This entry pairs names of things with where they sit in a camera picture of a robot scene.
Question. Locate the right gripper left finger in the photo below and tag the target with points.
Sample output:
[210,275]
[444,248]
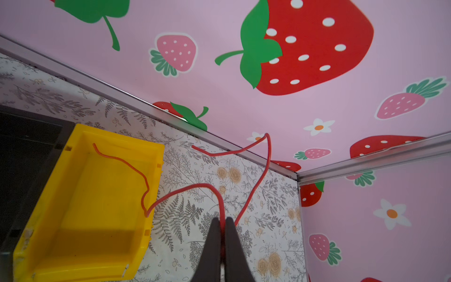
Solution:
[209,265]

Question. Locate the black plastic bin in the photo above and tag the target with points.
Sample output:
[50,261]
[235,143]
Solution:
[31,144]

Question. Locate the yellow plastic bin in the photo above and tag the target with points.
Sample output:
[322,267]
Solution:
[91,222]

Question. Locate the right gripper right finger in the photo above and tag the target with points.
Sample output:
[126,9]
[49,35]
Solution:
[235,262]

